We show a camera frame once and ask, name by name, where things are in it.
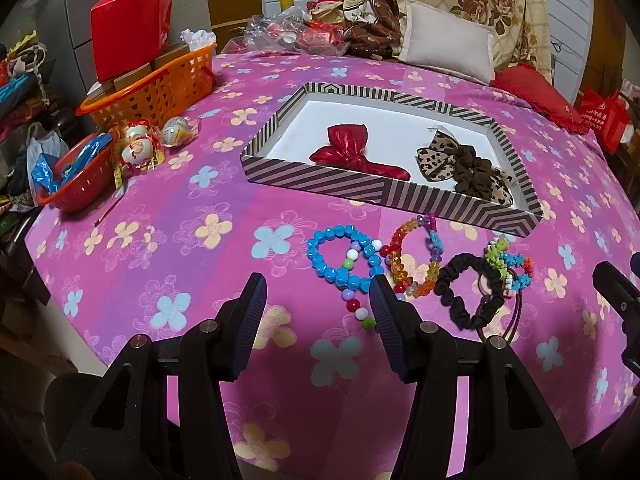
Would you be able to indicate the red heart cushion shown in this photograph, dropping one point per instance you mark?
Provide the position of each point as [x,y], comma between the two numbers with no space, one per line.
[540,95]

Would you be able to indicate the pink floral bedsheet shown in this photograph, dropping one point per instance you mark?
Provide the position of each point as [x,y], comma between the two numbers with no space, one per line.
[200,260]

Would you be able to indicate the black scrunchie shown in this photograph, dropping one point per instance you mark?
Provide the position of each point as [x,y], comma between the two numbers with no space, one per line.
[462,312]

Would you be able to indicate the brown patterned quilt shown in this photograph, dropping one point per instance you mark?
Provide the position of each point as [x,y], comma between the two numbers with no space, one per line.
[370,35]

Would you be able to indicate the red hat stuffed doll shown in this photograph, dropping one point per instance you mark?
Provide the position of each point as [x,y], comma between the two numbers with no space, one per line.
[327,7]

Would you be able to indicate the leopard print bow scrunchie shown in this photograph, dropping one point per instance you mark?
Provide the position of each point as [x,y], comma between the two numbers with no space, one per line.
[465,165]

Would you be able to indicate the red plastic colander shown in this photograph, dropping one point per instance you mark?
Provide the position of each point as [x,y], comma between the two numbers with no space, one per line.
[87,185]

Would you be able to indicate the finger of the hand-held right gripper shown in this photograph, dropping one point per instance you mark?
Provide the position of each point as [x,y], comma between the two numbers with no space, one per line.
[617,292]

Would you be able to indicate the blue plastic wrapper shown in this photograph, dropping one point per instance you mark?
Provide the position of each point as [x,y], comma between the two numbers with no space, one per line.
[47,172]

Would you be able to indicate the red gift box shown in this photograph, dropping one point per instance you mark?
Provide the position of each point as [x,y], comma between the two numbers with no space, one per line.
[125,35]

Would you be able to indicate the orange plastic basket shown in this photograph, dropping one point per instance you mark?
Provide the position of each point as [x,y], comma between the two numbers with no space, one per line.
[165,85]

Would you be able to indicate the yellow measuring tape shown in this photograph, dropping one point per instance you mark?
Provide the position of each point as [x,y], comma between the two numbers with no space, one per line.
[118,175]

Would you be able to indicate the foil wrapped egg toy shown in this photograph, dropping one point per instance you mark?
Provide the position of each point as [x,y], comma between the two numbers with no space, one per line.
[179,132]
[140,152]
[136,131]

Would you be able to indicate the striped shallow cardboard box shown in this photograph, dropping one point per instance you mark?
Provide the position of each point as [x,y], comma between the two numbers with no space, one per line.
[325,180]

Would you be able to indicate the red shopping bag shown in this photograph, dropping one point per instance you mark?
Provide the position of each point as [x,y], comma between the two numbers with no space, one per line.
[605,120]

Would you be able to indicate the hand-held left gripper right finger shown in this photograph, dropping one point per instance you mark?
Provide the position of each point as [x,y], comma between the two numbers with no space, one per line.
[385,320]

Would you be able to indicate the red pencil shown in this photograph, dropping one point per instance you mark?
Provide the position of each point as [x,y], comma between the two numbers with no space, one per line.
[107,211]

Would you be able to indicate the pile of assorted bags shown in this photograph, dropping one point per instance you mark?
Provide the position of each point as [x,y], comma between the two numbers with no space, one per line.
[20,95]

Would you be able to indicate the yellow cup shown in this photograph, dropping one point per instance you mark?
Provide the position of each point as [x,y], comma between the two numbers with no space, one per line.
[286,5]

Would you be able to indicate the brown cardboard box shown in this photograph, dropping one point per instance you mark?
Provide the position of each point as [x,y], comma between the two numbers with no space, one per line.
[172,55]
[132,76]

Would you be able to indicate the white pillow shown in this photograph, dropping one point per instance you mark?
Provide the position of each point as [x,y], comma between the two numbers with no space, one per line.
[445,42]

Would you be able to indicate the white crumpled tissue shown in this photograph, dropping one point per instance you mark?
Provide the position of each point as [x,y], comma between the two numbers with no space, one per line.
[200,39]

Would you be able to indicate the clear plastic bag of sweets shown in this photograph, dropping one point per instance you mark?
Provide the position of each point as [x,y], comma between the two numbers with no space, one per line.
[280,32]

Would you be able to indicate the red satin hair bow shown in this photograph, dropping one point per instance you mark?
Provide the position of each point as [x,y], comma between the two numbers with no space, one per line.
[350,152]

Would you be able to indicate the white plastic bag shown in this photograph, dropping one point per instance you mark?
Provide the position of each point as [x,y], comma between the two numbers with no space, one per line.
[42,147]

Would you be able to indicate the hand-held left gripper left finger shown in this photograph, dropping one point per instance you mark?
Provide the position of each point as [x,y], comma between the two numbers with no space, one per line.
[250,320]

